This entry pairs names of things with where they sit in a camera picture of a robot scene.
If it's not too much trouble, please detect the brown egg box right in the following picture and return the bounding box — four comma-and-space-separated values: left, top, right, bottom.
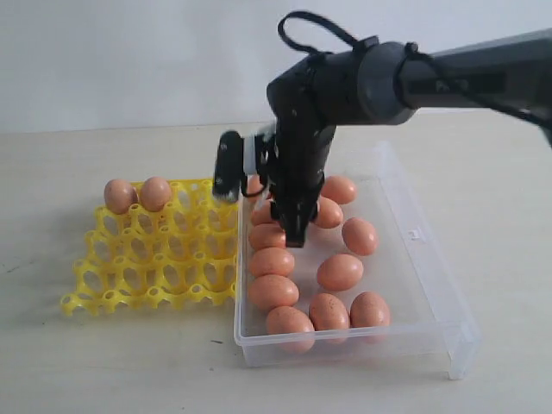
342, 217, 379, 256

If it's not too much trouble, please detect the brown egg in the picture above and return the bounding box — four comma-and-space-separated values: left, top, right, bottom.
321, 175, 357, 205
349, 291, 391, 328
309, 293, 350, 331
266, 306, 314, 354

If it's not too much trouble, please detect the brown egg box far left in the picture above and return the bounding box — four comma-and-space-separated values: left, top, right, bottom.
246, 174, 264, 204

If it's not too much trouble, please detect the brown egg tray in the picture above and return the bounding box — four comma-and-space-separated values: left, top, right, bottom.
250, 200, 278, 226
140, 177, 172, 212
248, 223, 285, 251
103, 179, 138, 215
313, 197, 343, 229

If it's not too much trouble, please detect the brown egg far right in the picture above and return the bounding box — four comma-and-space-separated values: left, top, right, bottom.
321, 175, 357, 205

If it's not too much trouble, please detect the brown egg front left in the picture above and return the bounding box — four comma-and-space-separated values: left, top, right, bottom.
266, 306, 314, 354

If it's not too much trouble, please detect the brown egg box centre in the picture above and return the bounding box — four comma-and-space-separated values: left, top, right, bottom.
317, 254, 364, 292

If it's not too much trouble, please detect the brown egg front right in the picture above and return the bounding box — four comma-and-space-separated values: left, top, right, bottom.
349, 291, 391, 328

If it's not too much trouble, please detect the brown egg front middle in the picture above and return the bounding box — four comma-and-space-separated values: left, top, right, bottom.
309, 293, 350, 331

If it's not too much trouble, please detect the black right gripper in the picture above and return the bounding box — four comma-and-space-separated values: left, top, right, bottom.
259, 122, 335, 248

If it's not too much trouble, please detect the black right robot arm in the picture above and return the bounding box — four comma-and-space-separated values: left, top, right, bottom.
267, 29, 551, 248

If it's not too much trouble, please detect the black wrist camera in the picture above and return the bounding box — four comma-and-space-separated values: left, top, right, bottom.
212, 130, 268, 204

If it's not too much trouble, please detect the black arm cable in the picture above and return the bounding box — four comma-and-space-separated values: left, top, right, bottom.
277, 10, 380, 57

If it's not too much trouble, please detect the brown egg left column lower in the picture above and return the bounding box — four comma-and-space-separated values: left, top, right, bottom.
248, 274, 299, 312

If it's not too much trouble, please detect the brown egg box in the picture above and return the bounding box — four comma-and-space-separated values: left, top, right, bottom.
317, 254, 364, 292
246, 174, 264, 204
342, 217, 379, 256

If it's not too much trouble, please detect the brown egg column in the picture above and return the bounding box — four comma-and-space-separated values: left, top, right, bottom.
248, 274, 299, 312
248, 248, 295, 277

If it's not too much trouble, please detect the yellow plastic egg tray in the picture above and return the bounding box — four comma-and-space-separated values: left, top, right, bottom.
60, 179, 241, 317

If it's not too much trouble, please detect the clear plastic container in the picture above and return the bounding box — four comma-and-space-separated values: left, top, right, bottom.
234, 142, 480, 380

